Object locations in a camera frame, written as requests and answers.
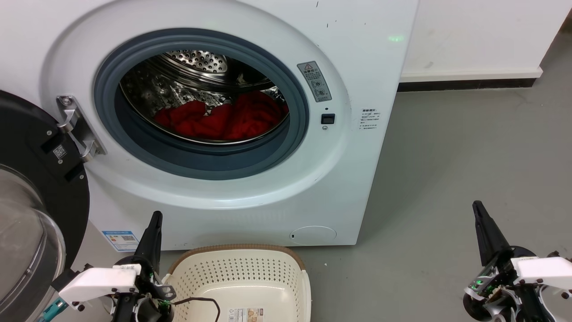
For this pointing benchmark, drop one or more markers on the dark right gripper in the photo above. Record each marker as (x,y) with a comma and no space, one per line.
(496,277)

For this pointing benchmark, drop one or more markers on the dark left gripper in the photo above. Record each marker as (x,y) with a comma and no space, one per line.
(147,308)

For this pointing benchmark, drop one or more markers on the red cloth garment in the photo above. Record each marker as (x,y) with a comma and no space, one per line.
(241,120)

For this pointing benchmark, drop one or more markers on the cream perforated laundry basket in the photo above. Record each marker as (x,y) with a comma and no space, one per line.
(232,268)

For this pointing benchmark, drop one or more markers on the stainless steel washing machine drum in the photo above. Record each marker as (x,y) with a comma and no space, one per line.
(178,89)

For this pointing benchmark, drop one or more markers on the washing machine door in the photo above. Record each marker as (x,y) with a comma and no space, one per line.
(27,134)

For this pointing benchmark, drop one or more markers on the blue energy label sticker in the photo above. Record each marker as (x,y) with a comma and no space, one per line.
(120,240)

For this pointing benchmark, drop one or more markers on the grey rubber door gasket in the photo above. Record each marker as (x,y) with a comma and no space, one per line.
(201,162)

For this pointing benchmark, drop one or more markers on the teal connector plug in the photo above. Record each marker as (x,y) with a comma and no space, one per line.
(52,309)

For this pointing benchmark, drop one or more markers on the white QR code sticker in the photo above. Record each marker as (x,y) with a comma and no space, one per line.
(60,152)

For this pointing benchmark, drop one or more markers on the white front-load washing machine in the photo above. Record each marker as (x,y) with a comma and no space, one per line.
(357,179)

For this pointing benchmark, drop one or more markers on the silver metal door hinge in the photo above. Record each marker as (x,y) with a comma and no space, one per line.
(71,120)

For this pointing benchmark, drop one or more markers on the round white filter cover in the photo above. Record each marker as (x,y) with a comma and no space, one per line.
(313,235)

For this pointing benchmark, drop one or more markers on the white and black baseboard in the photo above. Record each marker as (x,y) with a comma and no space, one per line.
(469,75)

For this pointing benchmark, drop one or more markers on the small printed text label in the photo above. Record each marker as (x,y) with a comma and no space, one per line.
(370,119)

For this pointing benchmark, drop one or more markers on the black door lock slot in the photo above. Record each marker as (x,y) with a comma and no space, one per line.
(328,119)

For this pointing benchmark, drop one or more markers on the grey warning sticker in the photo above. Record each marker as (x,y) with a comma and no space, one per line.
(315,82)

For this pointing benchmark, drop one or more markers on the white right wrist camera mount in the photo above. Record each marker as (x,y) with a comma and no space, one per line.
(545,270)

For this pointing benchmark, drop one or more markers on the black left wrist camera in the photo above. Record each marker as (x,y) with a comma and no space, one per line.
(62,279)

